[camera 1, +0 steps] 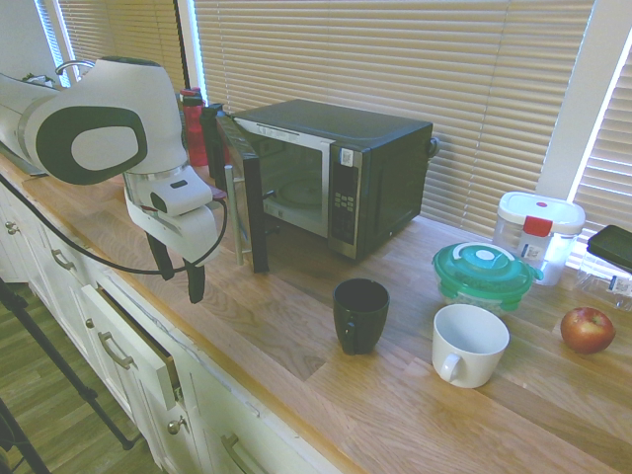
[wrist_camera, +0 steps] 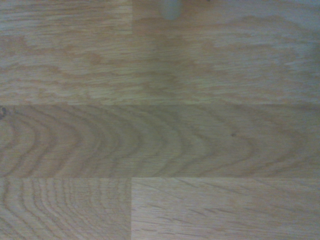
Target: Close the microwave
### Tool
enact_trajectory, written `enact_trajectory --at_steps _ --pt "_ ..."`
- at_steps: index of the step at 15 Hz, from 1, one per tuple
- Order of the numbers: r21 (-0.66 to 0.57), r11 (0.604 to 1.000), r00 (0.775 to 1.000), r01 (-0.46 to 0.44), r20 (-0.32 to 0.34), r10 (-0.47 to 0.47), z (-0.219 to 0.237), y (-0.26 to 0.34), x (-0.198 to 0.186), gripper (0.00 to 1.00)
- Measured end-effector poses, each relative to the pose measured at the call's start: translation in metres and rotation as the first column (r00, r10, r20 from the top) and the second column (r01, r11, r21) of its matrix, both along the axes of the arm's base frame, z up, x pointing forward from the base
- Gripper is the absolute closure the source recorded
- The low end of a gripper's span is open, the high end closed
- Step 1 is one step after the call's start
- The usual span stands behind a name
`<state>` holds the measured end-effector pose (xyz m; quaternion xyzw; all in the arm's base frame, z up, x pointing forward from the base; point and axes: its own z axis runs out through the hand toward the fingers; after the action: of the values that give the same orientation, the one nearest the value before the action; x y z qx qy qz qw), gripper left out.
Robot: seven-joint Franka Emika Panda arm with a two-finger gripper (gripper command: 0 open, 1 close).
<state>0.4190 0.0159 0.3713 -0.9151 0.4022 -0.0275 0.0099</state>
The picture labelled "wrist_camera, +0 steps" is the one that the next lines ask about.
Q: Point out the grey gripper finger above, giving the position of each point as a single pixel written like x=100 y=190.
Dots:
x=170 y=8

